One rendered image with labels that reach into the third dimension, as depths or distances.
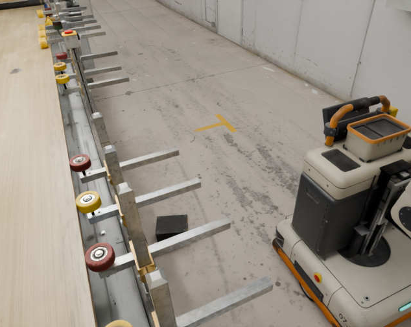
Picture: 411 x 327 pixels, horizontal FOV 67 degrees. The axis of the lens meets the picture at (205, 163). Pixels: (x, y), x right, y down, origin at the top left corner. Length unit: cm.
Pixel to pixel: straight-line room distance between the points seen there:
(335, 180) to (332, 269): 52
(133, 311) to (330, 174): 91
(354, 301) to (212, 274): 76
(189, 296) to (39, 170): 104
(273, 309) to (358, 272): 48
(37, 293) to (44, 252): 13
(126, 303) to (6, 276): 39
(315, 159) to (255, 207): 96
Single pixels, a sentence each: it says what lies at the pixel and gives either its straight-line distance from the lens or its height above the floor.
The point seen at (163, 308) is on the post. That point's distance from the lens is 67.
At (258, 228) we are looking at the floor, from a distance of 217.
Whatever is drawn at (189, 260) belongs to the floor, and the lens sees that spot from 200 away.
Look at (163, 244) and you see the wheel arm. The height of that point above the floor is 84.
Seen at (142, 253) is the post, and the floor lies 91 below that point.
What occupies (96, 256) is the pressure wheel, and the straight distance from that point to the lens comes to 96.
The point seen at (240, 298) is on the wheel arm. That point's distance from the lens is 90.
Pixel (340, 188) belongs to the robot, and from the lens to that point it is 137.
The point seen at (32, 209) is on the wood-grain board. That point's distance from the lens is 120.
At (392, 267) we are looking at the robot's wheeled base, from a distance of 182.
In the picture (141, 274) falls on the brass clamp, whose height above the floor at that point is 85.
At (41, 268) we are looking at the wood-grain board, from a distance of 101.
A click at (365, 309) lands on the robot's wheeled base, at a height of 28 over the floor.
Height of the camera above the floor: 163
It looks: 37 degrees down
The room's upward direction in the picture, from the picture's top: 3 degrees counter-clockwise
